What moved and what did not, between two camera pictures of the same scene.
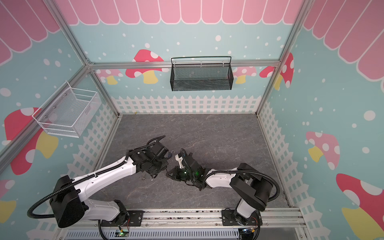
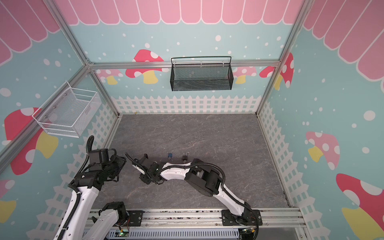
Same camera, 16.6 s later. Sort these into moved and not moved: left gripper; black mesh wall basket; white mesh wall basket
Moved: left gripper
Not moved: black mesh wall basket; white mesh wall basket
